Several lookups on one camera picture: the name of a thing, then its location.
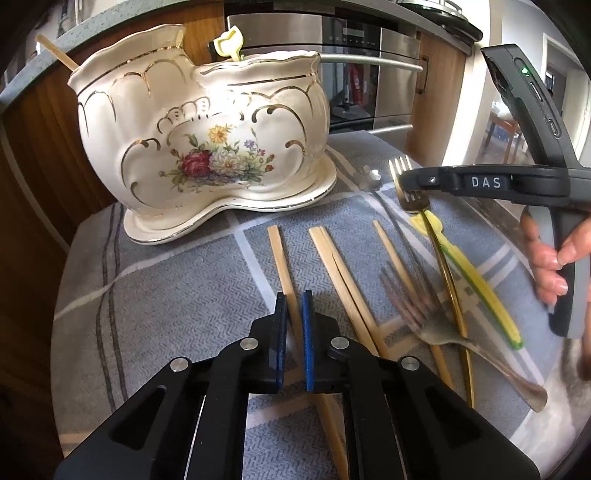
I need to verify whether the person's right hand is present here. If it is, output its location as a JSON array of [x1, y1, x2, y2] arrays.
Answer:
[[521, 208, 591, 306]]

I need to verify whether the gold fork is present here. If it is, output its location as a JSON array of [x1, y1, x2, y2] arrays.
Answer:
[[389, 155, 476, 409]]

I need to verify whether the grey checked cloth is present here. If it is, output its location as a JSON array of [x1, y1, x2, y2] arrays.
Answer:
[[51, 130, 568, 480]]

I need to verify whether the wooden chair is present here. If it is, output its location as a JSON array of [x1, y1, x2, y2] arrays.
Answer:
[[488, 111, 526, 165]]

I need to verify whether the thin silver spoon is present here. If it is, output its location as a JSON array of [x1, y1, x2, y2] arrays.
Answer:
[[356, 165, 435, 305]]

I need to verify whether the cream ceramic saucer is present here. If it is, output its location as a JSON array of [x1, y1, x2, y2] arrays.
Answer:
[[124, 147, 350, 245]]

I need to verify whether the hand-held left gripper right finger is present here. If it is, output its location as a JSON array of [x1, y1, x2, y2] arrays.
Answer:
[[300, 291, 541, 480]]

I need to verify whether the pale yellow plastic utensil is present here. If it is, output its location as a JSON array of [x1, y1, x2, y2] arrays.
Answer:
[[210, 27, 245, 63]]

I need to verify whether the steel oven handle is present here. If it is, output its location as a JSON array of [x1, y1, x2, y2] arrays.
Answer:
[[367, 123, 414, 137], [318, 53, 424, 73]]

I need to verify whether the wooden chopstick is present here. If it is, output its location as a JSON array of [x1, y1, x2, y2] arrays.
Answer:
[[373, 220, 455, 388], [268, 225, 347, 480], [318, 226, 389, 358], [308, 226, 370, 352], [36, 34, 79, 72]]

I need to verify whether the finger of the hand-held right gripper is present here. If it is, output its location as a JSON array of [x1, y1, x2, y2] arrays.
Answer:
[[399, 167, 456, 200]]

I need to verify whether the stainless steel oven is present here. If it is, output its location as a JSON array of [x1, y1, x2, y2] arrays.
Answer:
[[225, 13, 426, 134]]

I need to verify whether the floral ceramic utensil holder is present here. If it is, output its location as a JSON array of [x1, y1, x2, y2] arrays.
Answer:
[[68, 24, 331, 214]]

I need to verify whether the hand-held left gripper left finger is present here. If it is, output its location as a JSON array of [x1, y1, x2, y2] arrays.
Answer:
[[53, 292, 289, 480]]

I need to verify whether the yellow green plastic knife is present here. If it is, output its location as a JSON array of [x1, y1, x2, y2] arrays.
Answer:
[[410, 210, 525, 350]]

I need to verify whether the silver fork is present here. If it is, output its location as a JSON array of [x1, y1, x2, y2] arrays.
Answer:
[[379, 270, 549, 413]]

